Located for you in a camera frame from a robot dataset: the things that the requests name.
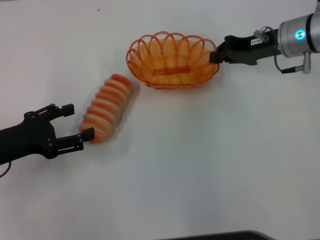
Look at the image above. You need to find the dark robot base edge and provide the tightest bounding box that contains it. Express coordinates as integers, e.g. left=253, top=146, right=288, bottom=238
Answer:
left=172, top=230, right=274, bottom=240

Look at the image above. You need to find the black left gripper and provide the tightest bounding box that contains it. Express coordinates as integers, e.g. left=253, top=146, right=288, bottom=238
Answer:
left=0, top=103, right=95, bottom=166

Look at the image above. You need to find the orange striped spiral bread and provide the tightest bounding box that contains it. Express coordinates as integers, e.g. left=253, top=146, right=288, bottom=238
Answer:
left=78, top=73, right=134, bottom=145

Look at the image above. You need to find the grey cable with metal plug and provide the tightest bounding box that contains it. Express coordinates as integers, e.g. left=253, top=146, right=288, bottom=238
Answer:
left=274, top=51, right=312, bottom=75

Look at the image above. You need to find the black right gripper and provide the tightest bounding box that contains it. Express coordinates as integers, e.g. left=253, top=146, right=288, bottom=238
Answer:
left=209, top=29, right=282, bottom=67

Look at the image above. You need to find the thin dark red cable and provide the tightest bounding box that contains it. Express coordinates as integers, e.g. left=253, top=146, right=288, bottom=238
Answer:
left=0, top=161, right=12, bottom=179

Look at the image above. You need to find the orange woven plastic basket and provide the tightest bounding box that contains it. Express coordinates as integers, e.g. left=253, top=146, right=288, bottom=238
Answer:
left=126, top=30, right=221, bottom=89

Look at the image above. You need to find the small silver cable connector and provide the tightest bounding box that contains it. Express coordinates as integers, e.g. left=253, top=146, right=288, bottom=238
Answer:
left=253, top=26, right=274, bottom=42

